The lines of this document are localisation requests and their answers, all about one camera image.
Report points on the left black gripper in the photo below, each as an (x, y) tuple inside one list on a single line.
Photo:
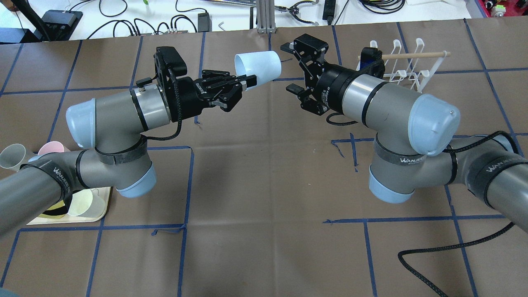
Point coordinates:
[(190, 97)]

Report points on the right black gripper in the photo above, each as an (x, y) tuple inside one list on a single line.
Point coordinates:
[(331, 88)]

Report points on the light blue plastic cup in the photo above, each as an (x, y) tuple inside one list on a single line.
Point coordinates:
[(266, 65)]

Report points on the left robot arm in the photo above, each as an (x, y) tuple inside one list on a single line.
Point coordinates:
[(113, 133)]

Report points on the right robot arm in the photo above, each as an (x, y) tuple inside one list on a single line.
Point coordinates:
[(414, 142)]

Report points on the pale green plastic cup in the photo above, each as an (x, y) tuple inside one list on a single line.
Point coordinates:
[(87, 203)]

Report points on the pink plastic cup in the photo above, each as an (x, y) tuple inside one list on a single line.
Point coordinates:
[(52, 147)]

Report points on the yellow plastic cup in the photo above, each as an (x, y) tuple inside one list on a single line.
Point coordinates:
[(58, 210)]

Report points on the grey plastic cup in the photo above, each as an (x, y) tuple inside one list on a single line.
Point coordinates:
[(13, 156)]

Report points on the black power adapter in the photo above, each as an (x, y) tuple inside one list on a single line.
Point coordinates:
[(204, 22)]

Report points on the cream plastic tray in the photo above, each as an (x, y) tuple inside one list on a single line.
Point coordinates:
[(105, 194)]

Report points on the aluminium frame post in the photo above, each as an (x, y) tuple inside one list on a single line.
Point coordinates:
[(265, 16)]

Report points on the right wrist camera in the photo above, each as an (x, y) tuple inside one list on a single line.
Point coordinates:
[(371, 62)]

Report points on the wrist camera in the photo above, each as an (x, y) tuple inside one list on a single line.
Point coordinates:
[(169, 65), (371, 62)]

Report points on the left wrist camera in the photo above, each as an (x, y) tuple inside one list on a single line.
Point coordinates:
[(169, 65)]

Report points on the white wire cup rack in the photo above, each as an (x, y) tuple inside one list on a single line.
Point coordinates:
[(413, 70)]

